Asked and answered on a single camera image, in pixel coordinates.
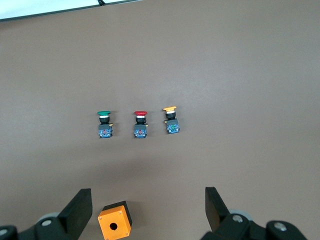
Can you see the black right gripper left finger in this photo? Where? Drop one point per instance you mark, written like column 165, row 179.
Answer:
column 75, row 212

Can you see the brown table mat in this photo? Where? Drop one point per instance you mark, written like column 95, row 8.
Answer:
column 200, row 62

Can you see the red mushroom push button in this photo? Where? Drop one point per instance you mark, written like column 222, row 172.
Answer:
column 140, row 131

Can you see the green mushroom push button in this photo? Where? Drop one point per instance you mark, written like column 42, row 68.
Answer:
column 104, row 131

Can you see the orange button enclosure box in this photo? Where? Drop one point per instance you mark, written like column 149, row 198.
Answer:
column 107, row 220

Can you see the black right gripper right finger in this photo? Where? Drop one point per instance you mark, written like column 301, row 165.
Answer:
column 217, row 215

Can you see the yellow mushroom push button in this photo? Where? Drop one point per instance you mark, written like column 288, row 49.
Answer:
column 173, row 127

